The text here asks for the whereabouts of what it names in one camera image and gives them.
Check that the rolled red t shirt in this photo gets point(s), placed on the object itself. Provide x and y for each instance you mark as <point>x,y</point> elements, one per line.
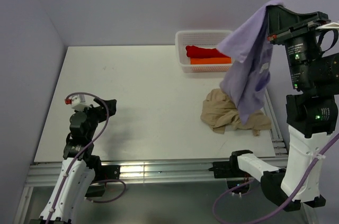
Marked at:
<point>198,52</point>

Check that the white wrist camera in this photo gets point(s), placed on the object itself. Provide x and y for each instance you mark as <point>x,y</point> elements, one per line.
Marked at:
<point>77,102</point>
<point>329,26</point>

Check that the rolled orange t shirt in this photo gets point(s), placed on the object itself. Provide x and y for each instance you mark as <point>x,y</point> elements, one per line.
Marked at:
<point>210,61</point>

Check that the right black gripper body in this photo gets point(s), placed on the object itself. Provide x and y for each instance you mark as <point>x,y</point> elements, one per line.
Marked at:
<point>308,27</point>

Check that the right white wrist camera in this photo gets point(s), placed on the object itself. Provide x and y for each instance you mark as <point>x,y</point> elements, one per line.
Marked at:
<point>329,26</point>

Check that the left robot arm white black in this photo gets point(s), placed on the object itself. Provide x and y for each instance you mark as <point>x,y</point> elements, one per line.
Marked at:
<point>79,166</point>

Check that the white plastic basket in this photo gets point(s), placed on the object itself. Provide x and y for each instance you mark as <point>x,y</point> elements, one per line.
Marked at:
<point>200,38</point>

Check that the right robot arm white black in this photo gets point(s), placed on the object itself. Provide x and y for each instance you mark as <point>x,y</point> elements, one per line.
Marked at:
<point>311,114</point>

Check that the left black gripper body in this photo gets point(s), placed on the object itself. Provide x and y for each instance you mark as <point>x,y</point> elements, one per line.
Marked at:
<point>95,116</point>

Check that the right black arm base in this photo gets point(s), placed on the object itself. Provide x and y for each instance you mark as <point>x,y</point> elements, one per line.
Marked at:
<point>225,168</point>

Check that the aluminium frame rails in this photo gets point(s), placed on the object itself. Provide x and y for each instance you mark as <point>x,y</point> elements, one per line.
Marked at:
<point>154,171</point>

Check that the lilac t shirt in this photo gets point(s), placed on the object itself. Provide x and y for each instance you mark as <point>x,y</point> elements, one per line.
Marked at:
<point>246,80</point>

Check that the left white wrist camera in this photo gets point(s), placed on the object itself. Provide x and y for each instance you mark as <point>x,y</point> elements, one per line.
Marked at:
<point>77,102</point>

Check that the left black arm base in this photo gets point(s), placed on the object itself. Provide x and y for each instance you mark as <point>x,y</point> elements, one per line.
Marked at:
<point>107,172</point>

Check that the beige t shirt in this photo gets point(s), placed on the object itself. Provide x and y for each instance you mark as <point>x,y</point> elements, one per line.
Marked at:
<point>219,112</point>

